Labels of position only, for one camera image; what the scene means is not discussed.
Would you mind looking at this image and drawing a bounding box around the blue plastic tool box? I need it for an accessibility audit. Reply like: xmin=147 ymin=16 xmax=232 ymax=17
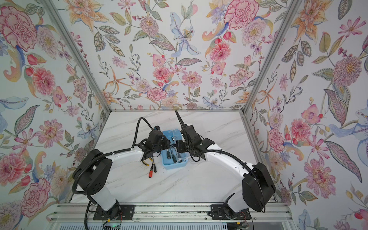
xmin=161 ymin=129 xmax=190 ymax=170

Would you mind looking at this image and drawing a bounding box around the green handled ratchet wrench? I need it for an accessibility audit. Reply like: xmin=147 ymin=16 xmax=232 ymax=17
xmin=166 ymin=150 xmax=171 ymax=160

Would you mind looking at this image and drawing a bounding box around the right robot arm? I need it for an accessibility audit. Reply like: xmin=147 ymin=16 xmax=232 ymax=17
xmin=176 ymin=124 xmax=276 ymax=213

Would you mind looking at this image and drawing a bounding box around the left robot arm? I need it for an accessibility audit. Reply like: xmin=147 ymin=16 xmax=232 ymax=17
xmin=72 ymin=129 xmax=171 ymax=212

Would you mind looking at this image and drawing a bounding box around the red handled screwdriver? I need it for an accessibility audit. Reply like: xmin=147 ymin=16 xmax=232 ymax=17
xmin=149 ymin=164 xmax=154 ymax=178

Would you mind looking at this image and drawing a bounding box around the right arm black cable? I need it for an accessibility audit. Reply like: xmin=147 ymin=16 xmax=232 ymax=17
xmin=174 ymin=109 xmax=266 ymax=213

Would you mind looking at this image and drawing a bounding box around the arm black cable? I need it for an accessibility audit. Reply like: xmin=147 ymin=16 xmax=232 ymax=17
xmin=174 ymin=109 xmax=266 ymax=213
xmin=71 ymin=117 xmax=154 ymax=230

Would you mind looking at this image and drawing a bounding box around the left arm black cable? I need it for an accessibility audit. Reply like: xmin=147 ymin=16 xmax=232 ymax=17
xmin=71 ymin=117 xmax=154 ymax=230

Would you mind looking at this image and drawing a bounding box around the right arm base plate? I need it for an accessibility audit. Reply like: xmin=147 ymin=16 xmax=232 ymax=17
xmin=207 ymin=193 xmax=251 ymax=222

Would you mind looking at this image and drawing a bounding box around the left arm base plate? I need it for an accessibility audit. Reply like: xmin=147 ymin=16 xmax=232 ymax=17
xmin=93 ymin=205 xmax=135 ymax=221

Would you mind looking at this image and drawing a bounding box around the aluminium front rail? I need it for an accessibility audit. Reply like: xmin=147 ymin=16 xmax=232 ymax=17
xmin=46 ymin=202 xmax=293 ymax=223

